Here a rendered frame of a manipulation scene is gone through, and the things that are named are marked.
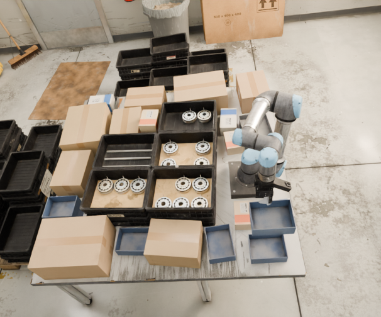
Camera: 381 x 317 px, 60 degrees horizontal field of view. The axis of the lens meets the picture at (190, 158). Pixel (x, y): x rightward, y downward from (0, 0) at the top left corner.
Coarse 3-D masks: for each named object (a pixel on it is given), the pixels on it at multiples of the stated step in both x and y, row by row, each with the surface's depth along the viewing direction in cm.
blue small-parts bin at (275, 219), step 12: (252, 204) 163; (264, 204) 163; (276, 204) 163; (288, 204) 164; (252, 216) 164; (264, 216) 163; (276, 216) 162; (288, 216) 161; (252, 228) 153; (264, 228) 159; (276, 228) 152; (288, 228) 152
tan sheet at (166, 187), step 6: (162, 180) 214; (168, 180) 213; (174, 180) 212; (192, 180) 211; (210, 180) 209; (156, 186) 211; (162, 186) 210; (168, 186) 210; (174, 186) 209; (210, 186) 206; (156, 192) 208; (162, 192) 208; (168, 192) 207; (174, 192) 206; (192, 192) 205; (204, 192) 204; (210, 192) 203; (156, 198) 206; (174, 198) 204; (186, 198) 203; (192, 198) 202; (210, 198) 201; (210, 204) 198
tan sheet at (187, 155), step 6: (162, 144) 232; (180, 144) 230; (186, 144) 230; (192, 144) 229; (210, 144) 227; (162, 150) 229; (180, 150) 227; (186, 150) 226; (192, 150) 225; (162, 156) 226; (168, 156) 225; (174, 156) 224; (180, 156) 224; (186, 156) 223; (192, 156) 222; (198, 156) 222; (204, 156) 221; (210, 156) 221; (180, 162) 220; (186, 162) 220; (192, 162) 219; (210, 162) 217
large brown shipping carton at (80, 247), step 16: (48, 224) 196; (64, 224) 194; (80, 224) 193; (96, 224) 192; (112, 224) 203; (48, 240) 189; (64, 240) 188; (80, 240) 186; (96, 240) 185; (112, 240) 201; (32, 256) 184; (48, 256) 183; (64, 256) 182; (80, 256) 181; (96, 256) 179; (112, 256) 199; (48, 272) 186; (64, 272) 186; (80, 272) 186; (96, 272) 186
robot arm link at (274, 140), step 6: (258, 138) 145; (264, 138) 145; (270, 138) 144; (276, 138) 144; (282, 138) 147; (258, 144) 145; (264, 144) 144; (270, 144) 142; (276, 144) 142; (258, 150) 147; (276, 150) 141
